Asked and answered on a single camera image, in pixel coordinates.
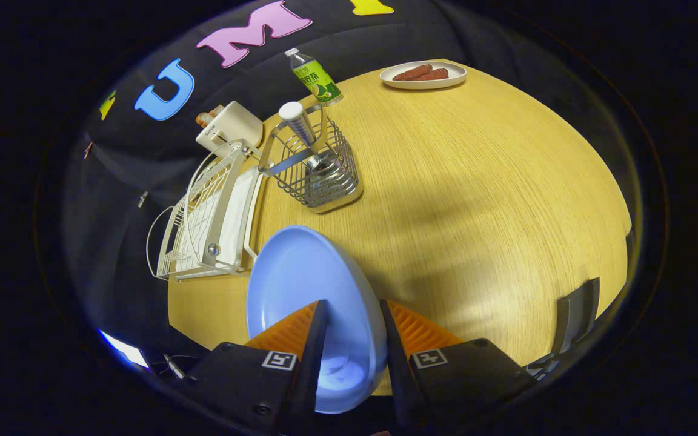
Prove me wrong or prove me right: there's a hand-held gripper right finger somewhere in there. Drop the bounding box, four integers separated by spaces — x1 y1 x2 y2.
379 299 537 432

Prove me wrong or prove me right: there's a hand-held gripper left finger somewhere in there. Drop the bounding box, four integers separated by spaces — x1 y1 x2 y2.
188 300 330 434

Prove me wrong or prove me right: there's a blue plate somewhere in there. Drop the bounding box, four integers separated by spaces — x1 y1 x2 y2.
246 225 388 414

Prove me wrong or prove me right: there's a white wire dish rack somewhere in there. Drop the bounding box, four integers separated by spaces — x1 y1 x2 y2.
146 138 265 282

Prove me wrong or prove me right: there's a metal wire basket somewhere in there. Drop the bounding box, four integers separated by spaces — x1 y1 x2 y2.
258 104 364 214

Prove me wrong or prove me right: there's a metal spoon with checkered handle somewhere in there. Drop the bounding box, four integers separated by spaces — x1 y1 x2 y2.
279 101 328 173

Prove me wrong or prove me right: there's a white oval dish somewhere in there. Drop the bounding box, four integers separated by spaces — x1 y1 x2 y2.
379 59 468 90

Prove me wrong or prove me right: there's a black chair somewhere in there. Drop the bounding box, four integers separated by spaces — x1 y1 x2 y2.
528 277 601 379

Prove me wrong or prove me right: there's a lit monitor screen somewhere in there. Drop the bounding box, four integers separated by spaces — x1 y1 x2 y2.
99 330 150 369

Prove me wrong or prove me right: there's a white toaster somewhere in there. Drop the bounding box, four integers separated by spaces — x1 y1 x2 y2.
196 101 264 159

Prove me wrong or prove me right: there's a green label drink bottle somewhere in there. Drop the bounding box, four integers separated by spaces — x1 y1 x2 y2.
284 48 344 107

